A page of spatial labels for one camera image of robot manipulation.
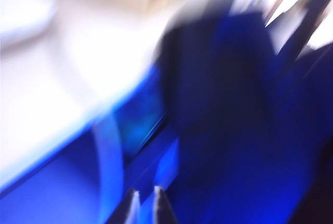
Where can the dark navy backpack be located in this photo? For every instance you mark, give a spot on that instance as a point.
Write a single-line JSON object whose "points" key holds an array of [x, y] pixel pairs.
{"points": [[221, 104]]}

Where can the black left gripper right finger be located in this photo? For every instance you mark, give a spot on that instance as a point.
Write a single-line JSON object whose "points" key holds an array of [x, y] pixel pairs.
{"points": [[162, 208]]}

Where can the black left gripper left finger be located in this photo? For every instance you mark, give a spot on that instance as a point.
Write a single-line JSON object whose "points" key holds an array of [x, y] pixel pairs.
{"points": [[131, 208]]}

